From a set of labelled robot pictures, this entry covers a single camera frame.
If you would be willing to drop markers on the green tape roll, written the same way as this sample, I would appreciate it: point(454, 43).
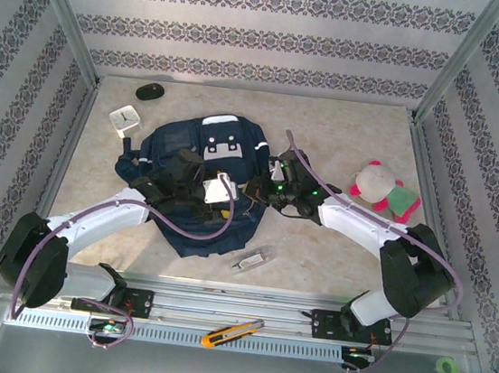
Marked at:
point(440, 367)

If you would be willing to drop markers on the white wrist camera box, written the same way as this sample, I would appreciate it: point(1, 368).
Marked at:
point(276, 171)
point(217, 189)

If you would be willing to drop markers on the white pink green plush toy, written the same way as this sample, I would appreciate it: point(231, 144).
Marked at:
point(375, 179)

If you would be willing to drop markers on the aluminium side rail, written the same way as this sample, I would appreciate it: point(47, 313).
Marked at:
point(421, 148)
point(72, 137)

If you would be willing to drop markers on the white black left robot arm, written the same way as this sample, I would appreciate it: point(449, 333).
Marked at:
point(104, 219)

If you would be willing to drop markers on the orange utility knife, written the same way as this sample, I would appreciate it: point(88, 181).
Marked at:
point(224, 336)

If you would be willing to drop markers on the small circuit board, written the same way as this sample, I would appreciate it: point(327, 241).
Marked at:
point(358, 357)
point(107, 327)

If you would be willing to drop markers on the white square alarm clock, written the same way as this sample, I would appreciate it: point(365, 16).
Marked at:
point(123, 118)

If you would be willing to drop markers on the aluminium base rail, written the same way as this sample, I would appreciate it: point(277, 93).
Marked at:
point(226, 304)

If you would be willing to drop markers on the black computer mouse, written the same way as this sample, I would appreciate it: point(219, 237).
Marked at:
point(149, 92)

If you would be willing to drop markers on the aluminium frame post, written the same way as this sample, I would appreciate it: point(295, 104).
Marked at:
point(60, 4)
point(466, 54)

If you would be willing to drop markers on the navy blue student backpack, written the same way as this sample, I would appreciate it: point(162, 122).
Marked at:
point(234, 235)

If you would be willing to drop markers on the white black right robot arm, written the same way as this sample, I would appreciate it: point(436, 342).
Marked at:
point(354, 220)

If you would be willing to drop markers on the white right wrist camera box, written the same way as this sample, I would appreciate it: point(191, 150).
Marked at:
point(276, 171)

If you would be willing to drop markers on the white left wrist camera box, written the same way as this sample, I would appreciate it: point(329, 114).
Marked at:
point(217, 189)

